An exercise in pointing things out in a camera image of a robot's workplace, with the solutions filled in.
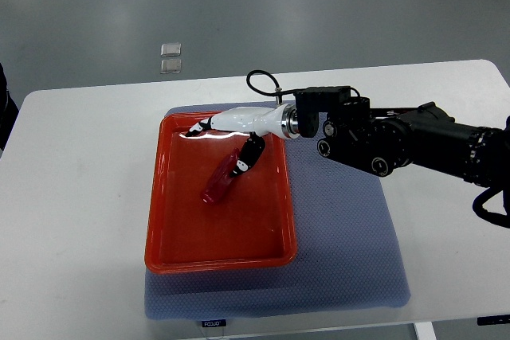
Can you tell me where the lower floor metal plate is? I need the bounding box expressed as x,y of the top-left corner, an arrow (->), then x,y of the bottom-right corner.
160,58 -> 182,74

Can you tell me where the floor metal plate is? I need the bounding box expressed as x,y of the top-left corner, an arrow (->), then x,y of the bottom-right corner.
160,58 -> 182,74
160,42 -> 182,57

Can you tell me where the red plastic tray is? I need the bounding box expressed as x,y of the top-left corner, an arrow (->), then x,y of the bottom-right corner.
144,111 -> 297,275

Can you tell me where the black table control panel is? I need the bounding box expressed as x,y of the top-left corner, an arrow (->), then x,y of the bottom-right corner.
477,315 -> 510,326

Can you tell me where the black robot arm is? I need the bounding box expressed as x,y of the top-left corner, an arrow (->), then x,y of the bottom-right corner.
186,86 -> 509,191

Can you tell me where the dark object at left edge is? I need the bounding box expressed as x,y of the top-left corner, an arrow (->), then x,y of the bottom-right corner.
0,66 -> 19,151

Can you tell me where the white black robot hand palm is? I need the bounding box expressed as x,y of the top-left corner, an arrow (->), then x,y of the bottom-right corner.
210,104 -> 300,139

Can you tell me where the white table leg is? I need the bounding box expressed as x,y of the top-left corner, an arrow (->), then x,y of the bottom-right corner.
413,322 -> 437,340

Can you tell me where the black table label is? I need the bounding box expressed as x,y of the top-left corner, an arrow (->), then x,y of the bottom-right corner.
201,319 -> 227,328

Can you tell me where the red pepper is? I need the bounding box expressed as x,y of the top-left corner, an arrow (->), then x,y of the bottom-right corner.
200,148 -> 240,204

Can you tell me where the black white thumb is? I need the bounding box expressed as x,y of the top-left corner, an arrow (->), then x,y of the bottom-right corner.
229,132 -> 265,178

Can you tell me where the upper floor metal plate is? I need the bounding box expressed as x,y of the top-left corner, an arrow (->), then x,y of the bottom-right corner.
160,42 -> 182,57

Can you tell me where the blue-grey textured mat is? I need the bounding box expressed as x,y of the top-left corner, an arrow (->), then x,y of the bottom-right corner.
145,104 -> 410,321

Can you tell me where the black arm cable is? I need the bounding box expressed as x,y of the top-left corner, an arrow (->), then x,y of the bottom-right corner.
245,69 -> 298,107

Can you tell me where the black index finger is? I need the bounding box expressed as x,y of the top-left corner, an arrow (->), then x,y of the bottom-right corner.
185,117 -> 212,137

